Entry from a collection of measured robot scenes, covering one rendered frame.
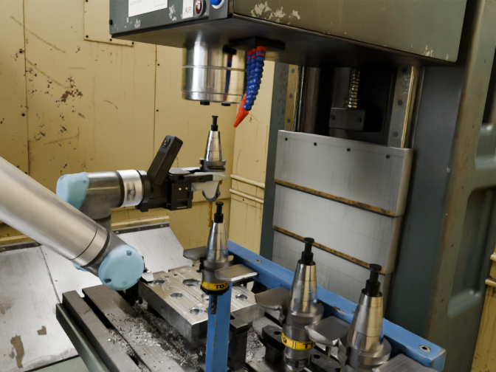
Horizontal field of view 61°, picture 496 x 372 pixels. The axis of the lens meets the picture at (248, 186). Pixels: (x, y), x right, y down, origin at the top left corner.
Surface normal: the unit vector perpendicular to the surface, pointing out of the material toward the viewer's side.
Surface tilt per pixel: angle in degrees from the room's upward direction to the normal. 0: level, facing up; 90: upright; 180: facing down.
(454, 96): 90
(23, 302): 24
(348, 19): 90
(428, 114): 90
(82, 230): 71
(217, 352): 90
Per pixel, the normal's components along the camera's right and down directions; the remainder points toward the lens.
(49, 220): 0.66, 0.13
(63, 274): 0.33, -0.79
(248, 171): -0.78, 0.07
